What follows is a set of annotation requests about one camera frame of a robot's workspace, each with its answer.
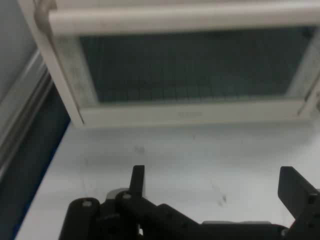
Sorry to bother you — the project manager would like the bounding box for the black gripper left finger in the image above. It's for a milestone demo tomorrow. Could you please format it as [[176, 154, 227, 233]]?
[[59, 164, 202, 240]]

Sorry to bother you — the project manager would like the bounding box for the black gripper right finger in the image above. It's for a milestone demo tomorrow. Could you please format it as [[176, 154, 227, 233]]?
[[277, 165, 320, 240]]

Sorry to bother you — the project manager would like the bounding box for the white oven door with handle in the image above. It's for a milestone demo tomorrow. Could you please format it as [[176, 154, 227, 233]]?
[[34, 0, 320, 129]]

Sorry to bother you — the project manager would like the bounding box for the white toaster oven body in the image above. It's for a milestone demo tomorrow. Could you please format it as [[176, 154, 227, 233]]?
[[24, 0, 320, 130]]

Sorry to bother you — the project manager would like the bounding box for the aluminium frame rail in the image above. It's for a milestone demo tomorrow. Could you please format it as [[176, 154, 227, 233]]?
[[0, 47, 54, 177]]

